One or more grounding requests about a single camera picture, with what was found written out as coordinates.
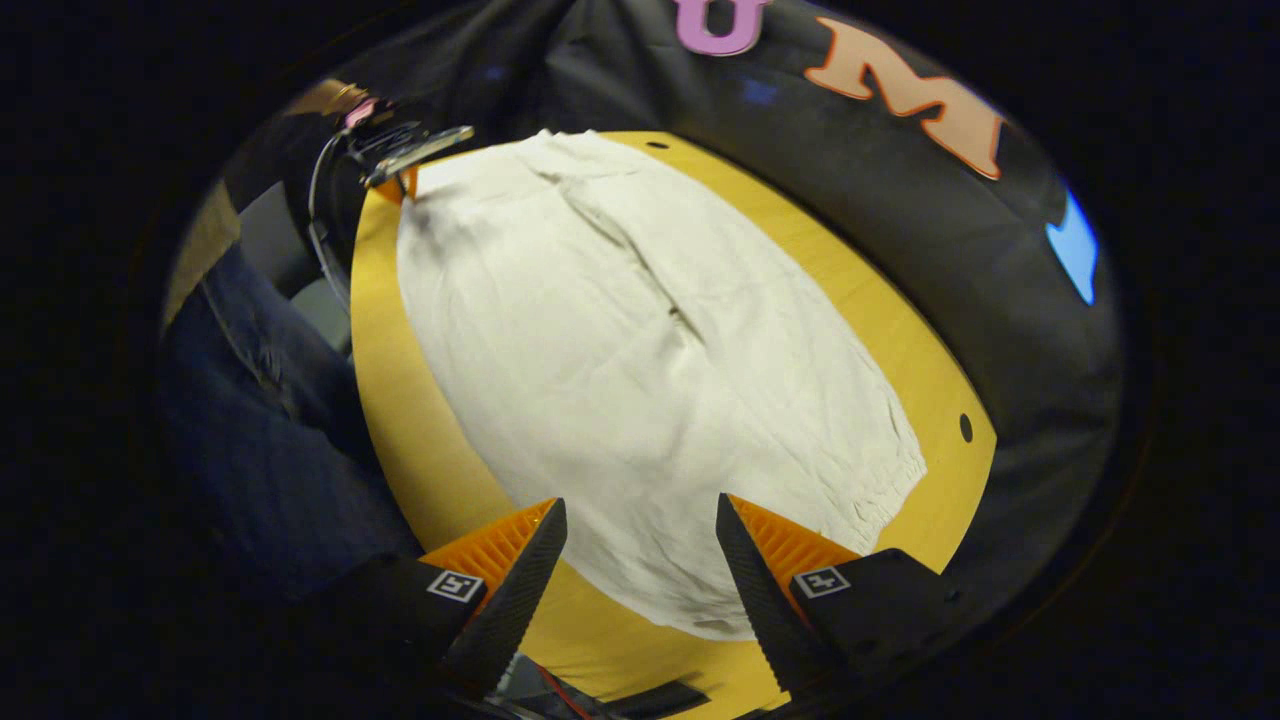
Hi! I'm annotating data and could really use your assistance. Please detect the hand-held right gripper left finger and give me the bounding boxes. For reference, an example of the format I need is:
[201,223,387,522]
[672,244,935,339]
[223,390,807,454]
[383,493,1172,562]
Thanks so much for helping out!
[300,497,568,701]

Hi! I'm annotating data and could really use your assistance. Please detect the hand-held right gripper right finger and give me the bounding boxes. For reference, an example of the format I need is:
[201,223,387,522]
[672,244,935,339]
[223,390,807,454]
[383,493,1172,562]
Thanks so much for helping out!
[715,492,976,701]

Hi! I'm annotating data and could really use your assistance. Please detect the white jeans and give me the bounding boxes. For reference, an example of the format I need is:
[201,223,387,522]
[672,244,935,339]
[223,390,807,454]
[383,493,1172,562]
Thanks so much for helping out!
[396,130,928,641]

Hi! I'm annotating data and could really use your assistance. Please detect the person's blue trousers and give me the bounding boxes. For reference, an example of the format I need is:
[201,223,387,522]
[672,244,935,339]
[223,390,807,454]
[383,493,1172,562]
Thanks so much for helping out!
[158,245,426,601]

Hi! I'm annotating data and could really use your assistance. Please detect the black backdrop cloth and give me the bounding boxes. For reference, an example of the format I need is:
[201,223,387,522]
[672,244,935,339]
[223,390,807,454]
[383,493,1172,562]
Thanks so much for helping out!
[225,0,1126,641]

